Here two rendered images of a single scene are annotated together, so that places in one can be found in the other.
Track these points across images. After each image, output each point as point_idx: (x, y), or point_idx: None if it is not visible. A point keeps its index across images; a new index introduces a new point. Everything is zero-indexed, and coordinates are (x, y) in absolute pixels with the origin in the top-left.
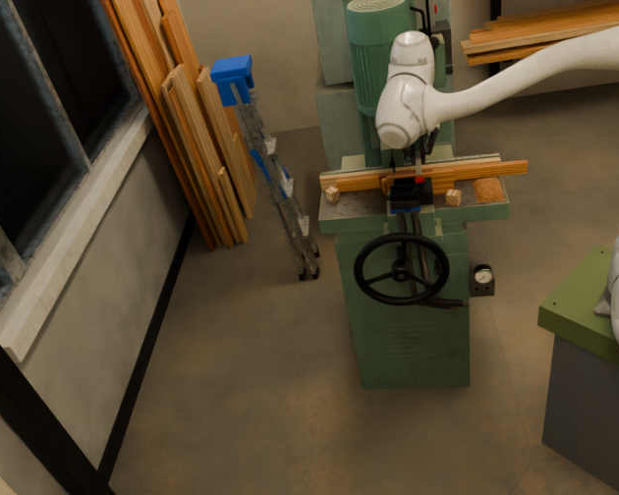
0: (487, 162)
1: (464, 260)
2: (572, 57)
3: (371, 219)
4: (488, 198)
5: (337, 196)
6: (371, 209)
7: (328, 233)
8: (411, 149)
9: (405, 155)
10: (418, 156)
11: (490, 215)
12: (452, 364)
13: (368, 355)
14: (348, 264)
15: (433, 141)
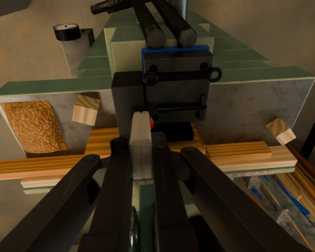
0: (40, 178)
1: (92, 53)
2: None
3: (224, 78)
4: (26, 106)
5: (273, 127)
6: (223, 97)
7: (286, 66)
8: (173, 173)
9: (196, 152)
10: (141, 151)
11: (31, 83)
12: (123, 17)
13: (193, 17)
14: (238, 48)
15: (33, 214)
